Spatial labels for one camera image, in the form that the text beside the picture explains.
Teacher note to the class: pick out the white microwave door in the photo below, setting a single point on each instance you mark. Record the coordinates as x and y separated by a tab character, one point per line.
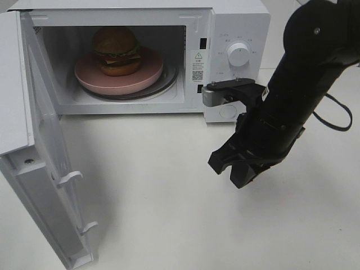
34	158

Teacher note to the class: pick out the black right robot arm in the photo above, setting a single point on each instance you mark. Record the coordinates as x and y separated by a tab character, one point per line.
321	40

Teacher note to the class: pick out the white warning label sticker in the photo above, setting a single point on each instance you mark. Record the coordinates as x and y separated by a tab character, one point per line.
197	66

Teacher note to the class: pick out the round white door button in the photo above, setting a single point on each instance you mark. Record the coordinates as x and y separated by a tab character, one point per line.
228	112

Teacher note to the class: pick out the upper white microwave knob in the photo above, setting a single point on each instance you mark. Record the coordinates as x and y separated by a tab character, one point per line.
238	53

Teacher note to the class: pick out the white microwave oven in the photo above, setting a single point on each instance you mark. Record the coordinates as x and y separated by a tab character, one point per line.
172	28

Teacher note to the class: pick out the glass microwave turntable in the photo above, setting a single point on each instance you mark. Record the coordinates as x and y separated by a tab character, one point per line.
146	82

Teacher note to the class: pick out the burger with lettuce and cheese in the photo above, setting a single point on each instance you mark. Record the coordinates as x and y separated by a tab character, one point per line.
115	51

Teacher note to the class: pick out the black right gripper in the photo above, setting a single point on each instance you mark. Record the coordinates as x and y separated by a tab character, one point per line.
264	134

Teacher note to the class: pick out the pink round plate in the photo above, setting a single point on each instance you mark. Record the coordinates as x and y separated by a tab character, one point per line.
149	58

